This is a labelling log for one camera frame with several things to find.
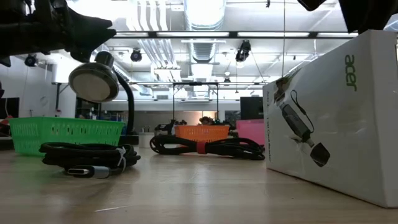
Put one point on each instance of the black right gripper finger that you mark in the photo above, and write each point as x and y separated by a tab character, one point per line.
311	3

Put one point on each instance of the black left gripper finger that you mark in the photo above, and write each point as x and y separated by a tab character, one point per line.
84	51
90	29

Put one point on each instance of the white Acer card reader box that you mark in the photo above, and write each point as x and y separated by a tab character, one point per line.
342	124

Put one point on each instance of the black background robot arm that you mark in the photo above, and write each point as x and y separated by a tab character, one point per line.
164	127

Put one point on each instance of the pink plastic bin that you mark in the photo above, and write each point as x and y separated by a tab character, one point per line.
252	132

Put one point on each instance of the black gooseneck desk lamp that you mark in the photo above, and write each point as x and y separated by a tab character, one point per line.
93	81

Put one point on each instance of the black ceiling spotlight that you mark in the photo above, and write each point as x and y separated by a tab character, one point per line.
136	55
30	60
243	51

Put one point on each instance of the green plastic basket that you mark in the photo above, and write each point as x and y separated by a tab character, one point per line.
62	133

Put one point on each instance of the long ceiling light bar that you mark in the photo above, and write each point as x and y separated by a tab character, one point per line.
192	34

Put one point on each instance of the black computer monitor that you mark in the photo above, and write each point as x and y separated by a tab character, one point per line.
251	107

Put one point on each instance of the orange plastic basket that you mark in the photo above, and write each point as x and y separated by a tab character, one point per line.
202	133

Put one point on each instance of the silver ceiling air duct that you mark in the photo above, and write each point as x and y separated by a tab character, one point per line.
204	14

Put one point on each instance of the black gantry frame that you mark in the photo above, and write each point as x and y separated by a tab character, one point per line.
195	83

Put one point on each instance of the black aluminium table frame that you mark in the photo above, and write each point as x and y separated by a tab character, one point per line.
6	143

